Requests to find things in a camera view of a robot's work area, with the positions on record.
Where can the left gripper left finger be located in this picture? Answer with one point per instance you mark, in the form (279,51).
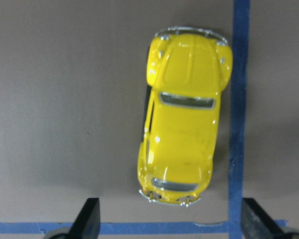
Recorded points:
(87,224)

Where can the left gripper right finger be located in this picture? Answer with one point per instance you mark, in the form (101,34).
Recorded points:
(256,223)

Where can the yellow toy beetle car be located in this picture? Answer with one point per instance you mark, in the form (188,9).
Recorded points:
(188,68)

